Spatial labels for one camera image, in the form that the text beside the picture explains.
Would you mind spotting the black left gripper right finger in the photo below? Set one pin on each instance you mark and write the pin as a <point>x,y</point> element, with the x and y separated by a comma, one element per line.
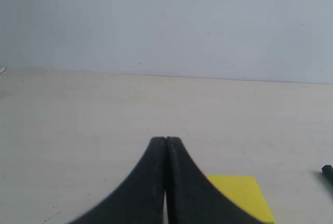
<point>190,196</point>

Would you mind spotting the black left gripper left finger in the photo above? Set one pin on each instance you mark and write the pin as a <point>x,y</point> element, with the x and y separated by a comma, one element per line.
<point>140,196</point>

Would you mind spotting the yellow cube block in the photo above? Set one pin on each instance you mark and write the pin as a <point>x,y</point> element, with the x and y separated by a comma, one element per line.
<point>245,192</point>

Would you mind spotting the black and white marker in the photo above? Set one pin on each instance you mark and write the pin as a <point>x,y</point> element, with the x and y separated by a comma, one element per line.
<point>327,171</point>

